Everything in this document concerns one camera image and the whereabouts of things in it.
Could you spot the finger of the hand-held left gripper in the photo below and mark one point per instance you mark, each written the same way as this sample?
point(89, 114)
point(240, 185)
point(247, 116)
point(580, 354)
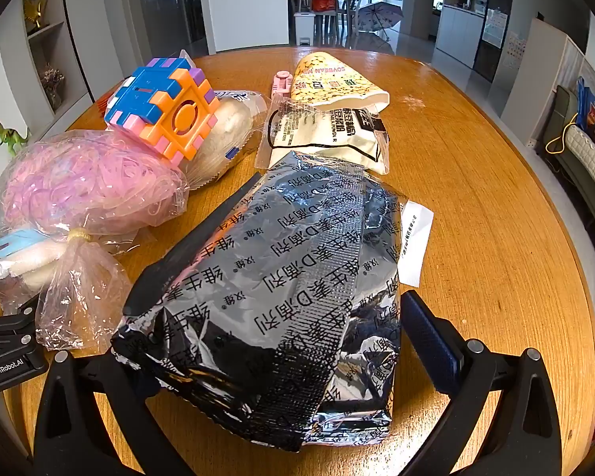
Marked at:
point(7, 344)
point(5, 318)

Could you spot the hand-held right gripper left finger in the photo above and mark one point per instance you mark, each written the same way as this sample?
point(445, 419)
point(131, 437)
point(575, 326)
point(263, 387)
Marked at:
point(124, 386)

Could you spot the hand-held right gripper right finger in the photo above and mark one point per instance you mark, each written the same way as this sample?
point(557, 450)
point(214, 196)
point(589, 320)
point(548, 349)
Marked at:
point(434, 342)

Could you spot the silver foil bag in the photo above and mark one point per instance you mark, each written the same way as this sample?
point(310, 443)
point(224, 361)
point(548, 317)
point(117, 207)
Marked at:
point(287, 307)

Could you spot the pink rubber bands bag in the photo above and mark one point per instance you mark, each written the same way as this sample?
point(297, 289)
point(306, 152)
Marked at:
point(79, 183)

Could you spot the green dinosaur toy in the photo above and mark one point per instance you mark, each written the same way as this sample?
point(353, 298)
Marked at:
point(10, 136)

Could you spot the white powder packet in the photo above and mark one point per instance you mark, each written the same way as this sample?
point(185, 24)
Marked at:
point(327, 134)

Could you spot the dried flower bunch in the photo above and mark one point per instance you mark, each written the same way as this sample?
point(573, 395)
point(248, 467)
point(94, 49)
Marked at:
point(53, 82)

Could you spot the colourful toy block cube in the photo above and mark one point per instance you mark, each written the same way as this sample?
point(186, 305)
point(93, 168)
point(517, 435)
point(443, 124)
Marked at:
point(173, 114)

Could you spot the yellow powder bag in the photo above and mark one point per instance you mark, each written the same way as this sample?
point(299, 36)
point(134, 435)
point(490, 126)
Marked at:
point(337, 79)

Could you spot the white bun in clear packet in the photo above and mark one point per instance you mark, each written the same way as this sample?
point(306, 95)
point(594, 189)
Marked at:
point(228, 124)

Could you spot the white leaning board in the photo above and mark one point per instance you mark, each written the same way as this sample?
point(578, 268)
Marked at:
point(525, 74)

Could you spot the blue bag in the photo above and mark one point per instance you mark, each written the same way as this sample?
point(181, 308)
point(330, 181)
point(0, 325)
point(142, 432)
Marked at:
point(587, 104)

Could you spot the pink plastic clip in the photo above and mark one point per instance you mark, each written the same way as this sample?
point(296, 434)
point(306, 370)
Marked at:
point(281, 82)

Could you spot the gold trophy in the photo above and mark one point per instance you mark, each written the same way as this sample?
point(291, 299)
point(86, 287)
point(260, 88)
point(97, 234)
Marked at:
point(35, 10)

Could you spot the white storage cabinet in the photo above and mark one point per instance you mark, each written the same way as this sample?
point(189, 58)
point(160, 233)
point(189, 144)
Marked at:
point(456, 29)

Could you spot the beige leaning board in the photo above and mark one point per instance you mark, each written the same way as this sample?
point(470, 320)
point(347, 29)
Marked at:
point(582, 64)

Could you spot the open patterned umbrella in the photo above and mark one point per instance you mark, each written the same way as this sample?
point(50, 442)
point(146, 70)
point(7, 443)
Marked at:
point(379, 15)

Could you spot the white pedal bin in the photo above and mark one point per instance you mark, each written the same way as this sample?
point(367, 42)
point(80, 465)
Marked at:
point(305, 27)

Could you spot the dining chair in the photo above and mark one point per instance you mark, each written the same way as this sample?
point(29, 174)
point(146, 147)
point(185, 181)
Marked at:
point(347, 10)

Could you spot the red bag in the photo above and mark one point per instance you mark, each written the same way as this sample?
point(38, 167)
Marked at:
point(322, 5)

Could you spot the glass partition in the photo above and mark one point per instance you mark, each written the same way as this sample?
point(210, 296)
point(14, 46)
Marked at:
point(173, 5)

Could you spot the grey wall shelf unit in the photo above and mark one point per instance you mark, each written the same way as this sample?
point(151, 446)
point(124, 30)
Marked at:
point(72, 49)

